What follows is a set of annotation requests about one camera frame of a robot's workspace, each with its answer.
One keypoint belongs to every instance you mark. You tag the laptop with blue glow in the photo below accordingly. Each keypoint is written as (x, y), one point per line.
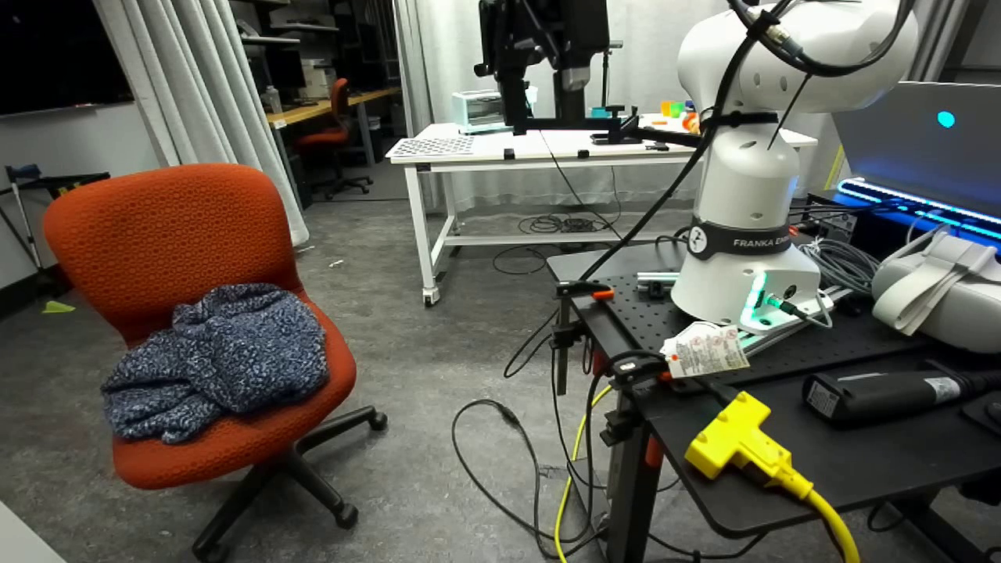
(917, 145)

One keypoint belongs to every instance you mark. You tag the cluttered storage shelf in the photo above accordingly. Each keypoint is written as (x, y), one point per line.
(314, 41)

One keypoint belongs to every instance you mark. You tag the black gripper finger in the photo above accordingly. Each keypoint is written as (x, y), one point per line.
(570, 95)
(513, 98)

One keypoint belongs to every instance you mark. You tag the white grey VR headset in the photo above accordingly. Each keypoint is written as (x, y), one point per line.
(947, 302)

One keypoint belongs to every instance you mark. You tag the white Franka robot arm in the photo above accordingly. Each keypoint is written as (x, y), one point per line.
(745, 190)

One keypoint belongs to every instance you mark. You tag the black robot table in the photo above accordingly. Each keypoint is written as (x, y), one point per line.
(887, 458)

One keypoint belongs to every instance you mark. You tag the colourful toy blocks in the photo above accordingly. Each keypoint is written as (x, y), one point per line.
(677, 110)

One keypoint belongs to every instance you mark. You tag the black post with teal base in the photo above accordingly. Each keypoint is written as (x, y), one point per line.
(603, 98)

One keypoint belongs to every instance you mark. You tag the small white box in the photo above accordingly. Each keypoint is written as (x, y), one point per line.
(480, 113)

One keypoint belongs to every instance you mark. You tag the wooden desk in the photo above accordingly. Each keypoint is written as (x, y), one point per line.
(314, 109)

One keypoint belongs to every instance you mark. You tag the white keyboard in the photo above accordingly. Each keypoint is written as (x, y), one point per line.
(431, 148)

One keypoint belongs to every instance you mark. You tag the black wall screen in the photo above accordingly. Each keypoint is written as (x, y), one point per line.
(50, 51)

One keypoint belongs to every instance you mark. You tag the orange office chair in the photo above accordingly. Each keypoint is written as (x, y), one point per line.
(158, 230)

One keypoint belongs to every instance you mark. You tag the white metal table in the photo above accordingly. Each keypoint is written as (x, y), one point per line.
(489, 152)

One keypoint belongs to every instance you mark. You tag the yellow green floor marker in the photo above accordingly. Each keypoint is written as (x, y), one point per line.
(56, 307)

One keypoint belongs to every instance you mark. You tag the blue knit sweater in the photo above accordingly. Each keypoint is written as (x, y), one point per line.
(229, 356)

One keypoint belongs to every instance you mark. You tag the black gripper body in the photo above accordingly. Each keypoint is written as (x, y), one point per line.
(543, 33)

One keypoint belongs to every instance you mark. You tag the white countertop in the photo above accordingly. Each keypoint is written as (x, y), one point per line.
(15, 544)

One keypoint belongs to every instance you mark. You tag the red desk chair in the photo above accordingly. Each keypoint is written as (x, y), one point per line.
(333, 130)

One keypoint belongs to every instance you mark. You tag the black handheld device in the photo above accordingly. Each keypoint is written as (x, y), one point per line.
(877, 394)

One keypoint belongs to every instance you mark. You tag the black folding stand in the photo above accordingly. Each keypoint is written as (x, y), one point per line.
(47, 181)

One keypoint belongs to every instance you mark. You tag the white printed label packet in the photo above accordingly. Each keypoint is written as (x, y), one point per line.
(703, 350)

